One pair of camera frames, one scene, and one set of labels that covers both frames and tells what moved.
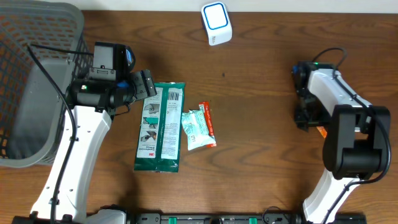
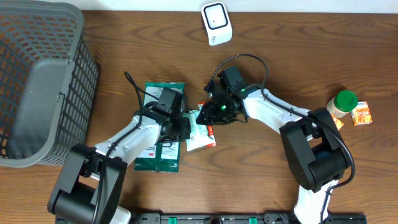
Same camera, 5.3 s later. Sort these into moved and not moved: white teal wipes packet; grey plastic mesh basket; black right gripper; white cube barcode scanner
Moved: black right gripper
Not moved: white teal wipes packet; white cube barcode scanner; grey plastic mesh basket
